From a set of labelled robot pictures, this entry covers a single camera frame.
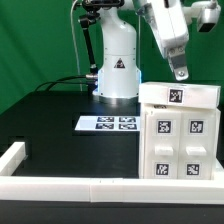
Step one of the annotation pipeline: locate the white U-shaped fence frame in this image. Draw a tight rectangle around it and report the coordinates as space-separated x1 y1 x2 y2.
0 142 224 205

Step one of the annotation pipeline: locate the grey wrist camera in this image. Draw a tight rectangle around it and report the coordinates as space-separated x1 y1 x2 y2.
185 0 223 34

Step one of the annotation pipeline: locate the small white tagged box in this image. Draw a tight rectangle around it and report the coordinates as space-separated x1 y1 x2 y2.
139 82 221 109

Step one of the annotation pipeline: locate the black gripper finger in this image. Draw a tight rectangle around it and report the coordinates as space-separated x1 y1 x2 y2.
167 46 189 81

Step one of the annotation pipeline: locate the white fiducial marker sheet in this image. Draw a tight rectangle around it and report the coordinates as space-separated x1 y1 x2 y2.
75 116 140 132

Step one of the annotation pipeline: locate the white cabinet body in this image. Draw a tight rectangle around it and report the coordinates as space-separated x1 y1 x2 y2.
139 105 220 180

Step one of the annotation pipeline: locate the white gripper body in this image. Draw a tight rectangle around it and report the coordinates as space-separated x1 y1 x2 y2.
143 0 189 58

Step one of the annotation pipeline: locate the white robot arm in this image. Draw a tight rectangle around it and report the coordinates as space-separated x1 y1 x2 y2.
93 0 189 104

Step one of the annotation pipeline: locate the white cabinet door panel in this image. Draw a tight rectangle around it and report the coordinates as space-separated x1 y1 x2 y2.
178 113 216 180
143 115 180 179

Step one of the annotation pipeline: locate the black cable bundle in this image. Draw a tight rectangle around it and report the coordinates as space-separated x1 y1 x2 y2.
35 75 98 92

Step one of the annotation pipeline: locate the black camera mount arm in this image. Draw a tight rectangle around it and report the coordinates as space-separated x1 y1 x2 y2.
79 0 124 74

